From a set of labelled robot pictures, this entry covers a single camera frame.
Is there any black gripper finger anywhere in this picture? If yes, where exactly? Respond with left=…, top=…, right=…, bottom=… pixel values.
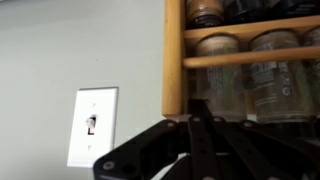
left=188, top=100, right=220, bottom=180

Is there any glass spice jar left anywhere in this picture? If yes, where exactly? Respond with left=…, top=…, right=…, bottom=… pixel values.
left=195, top=34, right=246, bottom=122

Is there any glass spice jar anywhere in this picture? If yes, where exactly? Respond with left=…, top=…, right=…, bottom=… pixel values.
left=249, top=29, right=313, bottom=123
left=195, top=34, right=246, bottom=122

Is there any glass spice jar right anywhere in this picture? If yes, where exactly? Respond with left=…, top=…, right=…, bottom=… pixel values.
left=249, top=29, right=313, bottom=123

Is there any lower wooden spice rack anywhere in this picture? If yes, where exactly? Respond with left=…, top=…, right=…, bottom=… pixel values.
left=161, top=0, right=320, bottom=117

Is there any white light switch plate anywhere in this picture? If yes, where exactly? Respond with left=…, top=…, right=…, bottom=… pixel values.
left=67, top=87, right=119, bottom=168

